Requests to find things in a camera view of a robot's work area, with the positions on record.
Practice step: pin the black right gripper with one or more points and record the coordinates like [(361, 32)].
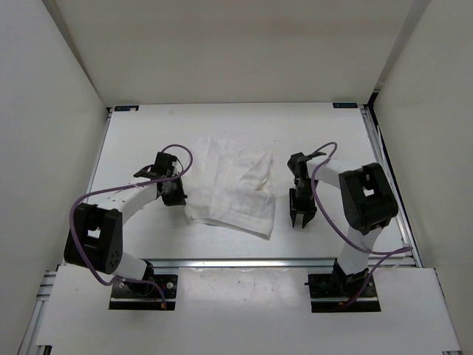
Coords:
[(309, 209)]

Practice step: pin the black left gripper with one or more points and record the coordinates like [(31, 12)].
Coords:
[(179, 199)]

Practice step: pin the white fabric skirt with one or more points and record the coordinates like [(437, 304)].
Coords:
[(231, 187)]

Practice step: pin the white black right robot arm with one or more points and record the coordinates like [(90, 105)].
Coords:
[(367, 200)]

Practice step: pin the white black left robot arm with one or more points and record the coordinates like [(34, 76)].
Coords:
[(96, 221)]

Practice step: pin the blue label sticker left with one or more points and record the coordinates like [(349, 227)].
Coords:
[(126, 108)]

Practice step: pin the blue label sticker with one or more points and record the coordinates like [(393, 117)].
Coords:
[(126, 108), (345, 105)]

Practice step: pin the blue label sticker right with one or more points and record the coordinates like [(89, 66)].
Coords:
[(345, 105)]

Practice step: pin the white front cover board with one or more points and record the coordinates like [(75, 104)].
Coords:
[(257, 311)]

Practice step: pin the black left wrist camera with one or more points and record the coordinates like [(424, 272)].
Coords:
[(164, 166)]

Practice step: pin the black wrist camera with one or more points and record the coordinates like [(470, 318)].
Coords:
[(297, 164), (164, 166)]

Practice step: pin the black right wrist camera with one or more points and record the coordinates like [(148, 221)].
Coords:
[(297, 164)]

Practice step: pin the aluminium table edge rail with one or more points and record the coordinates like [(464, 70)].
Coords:
[(244, 263)]

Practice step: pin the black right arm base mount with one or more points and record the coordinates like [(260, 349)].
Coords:
[(329, 296)]

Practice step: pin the aluminium right frame rail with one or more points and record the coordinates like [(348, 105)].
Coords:
[(381, 155)]

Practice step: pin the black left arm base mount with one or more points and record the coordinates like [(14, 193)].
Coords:
[(134, 297)]

